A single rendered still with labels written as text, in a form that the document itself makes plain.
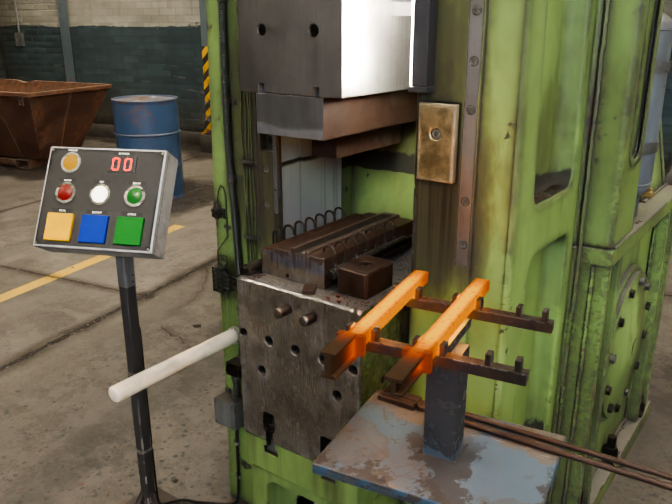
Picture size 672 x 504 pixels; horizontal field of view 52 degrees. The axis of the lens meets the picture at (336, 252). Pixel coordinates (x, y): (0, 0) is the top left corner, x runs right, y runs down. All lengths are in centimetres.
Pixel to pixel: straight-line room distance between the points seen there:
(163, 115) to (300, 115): 470
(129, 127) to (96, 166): 430
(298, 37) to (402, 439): 87
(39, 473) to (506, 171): 198
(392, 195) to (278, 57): 63
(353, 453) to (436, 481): 16
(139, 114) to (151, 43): 337
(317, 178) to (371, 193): 19
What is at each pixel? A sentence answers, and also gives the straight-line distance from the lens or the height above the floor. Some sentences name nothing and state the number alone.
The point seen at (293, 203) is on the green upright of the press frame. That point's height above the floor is 104.
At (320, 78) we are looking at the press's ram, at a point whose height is 141.
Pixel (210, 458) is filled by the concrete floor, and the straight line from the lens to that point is 268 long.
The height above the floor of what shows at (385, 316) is 103.
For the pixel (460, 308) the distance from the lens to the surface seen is 126.
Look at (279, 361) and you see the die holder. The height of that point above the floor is 72.
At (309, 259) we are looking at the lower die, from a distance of 165.
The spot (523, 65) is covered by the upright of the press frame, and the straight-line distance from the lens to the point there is 147.
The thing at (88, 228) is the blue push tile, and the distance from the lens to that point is 192.
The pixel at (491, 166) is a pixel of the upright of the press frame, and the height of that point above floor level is 123.
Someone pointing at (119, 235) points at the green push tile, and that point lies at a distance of 187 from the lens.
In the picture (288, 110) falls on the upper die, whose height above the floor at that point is 133.
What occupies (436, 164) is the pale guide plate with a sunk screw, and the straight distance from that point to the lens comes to 155.
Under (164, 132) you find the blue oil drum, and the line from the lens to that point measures 626.
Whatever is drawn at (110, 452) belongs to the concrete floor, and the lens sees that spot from 280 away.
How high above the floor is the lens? 152
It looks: 18 degrees down
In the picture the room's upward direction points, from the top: straight up
